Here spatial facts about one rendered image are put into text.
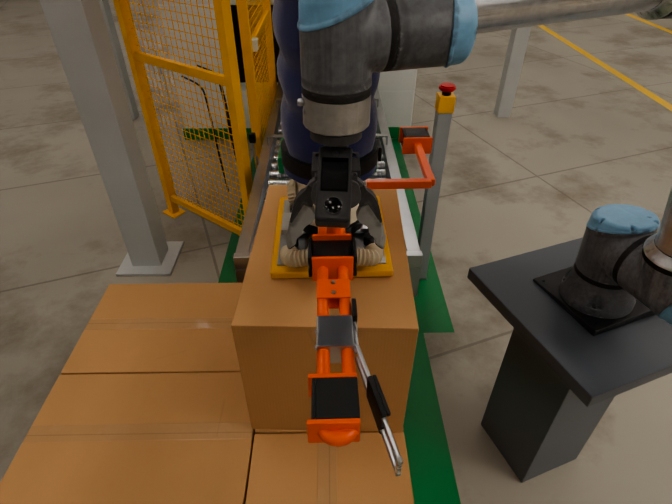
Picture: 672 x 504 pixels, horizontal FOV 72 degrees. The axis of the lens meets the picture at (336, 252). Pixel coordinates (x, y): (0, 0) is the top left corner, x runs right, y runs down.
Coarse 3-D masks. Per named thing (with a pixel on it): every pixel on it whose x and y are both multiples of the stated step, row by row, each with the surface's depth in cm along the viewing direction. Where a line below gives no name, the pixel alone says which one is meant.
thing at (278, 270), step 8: (280, 200) 133; (288, 200) 132; (280, 208) 130; (288, 208) 129; (280, 216) 127; (280, 224) 124; (280, 232) 121; (280, 240) 117; (304, 240) 117; (280, 248) 115; (304, 248) 115; (272, 256) 114; (272, 264) 111; (280, 264) 110; (272, 272) 108; (280, 272) 108; (288, 272) 108; (296, 272) 108; (304, 272) 108
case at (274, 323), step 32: (384, 192) 142; (384, 224) 128; (256, 256) 117; (256, 288) 108; (288, 288) 108; (352, 288) 108; (384, 288) 108; (256, 320) 100; (288, 320) 100; (384, 320) 100; (416, 320) 100; (256, 352) 104; (288, 352) 103; (384, 352) 103; (256, 384) 111; (288, 384) 111; (384, 384) 110; (256, 416) 119; (288, 416) 119
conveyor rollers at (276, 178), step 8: (280, 120) 293; (280, 128) 277; (272, 168) 242; (272, 176) 235; (280, 176) 235; (288, 176) 235; (376, 176) 235; (384, 176) 236; (272, 184) 227; (280, 184) 227; (264, 200) 213
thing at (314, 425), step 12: (312, 384) 68; (324, 384) 68; (336, 384) 68; (348, 384) 68; (312, 396) 66; (324, 396) 66; (336, 396) 66; (348, 396) 66; (312, 408) 65; (324, 408) 65; (336, 408) 65; (348, 408) 65; (312, 420) 63; (324, 420) 63; (336, 420) 63; (348, 420) 63; (360, 420) 64; (312, 432) 64
